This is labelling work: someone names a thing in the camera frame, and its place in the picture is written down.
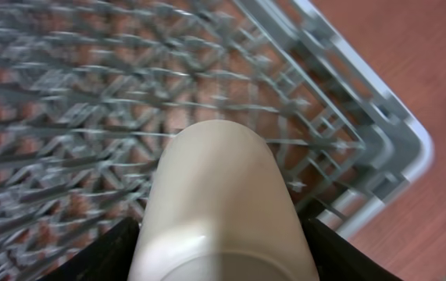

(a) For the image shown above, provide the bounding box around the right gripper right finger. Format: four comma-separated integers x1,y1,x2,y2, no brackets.
301,219,401,281

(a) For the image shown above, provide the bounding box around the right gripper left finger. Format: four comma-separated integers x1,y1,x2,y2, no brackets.
39,217,140,281

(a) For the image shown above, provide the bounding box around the white cup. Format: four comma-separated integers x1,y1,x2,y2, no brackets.
128,120,319,281

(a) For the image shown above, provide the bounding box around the grey dishwasher rack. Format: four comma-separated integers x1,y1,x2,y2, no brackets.
0,0,434,280

